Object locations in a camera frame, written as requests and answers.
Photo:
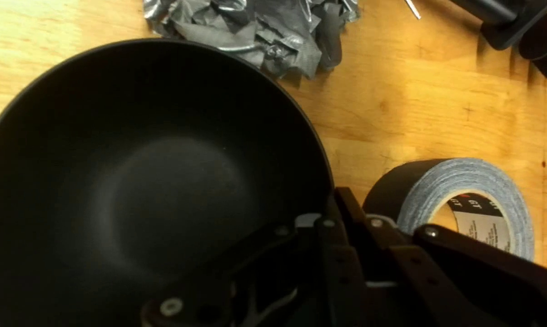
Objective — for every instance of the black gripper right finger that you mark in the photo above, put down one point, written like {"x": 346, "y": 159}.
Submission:
{"x": 442, "y": 278}

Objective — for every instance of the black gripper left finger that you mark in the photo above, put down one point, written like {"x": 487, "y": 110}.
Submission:
{"x": 237, "y": 272}

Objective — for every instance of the black round bowl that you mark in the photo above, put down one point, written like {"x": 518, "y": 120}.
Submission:
{"x": 133, "y": 181}

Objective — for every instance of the black clamp block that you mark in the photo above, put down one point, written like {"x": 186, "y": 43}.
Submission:
{"x": 502, "y": 18}

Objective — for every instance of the small silver metal piece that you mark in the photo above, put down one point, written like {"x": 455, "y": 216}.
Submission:
{"x": 413, "y": 7}

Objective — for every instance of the black duct tape roll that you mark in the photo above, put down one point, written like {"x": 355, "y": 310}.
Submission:
{"x": 429, "y": 187}

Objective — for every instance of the crumpled gray duct tape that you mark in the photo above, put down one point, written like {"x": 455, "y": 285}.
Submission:
{"x": 255, "y": 29}

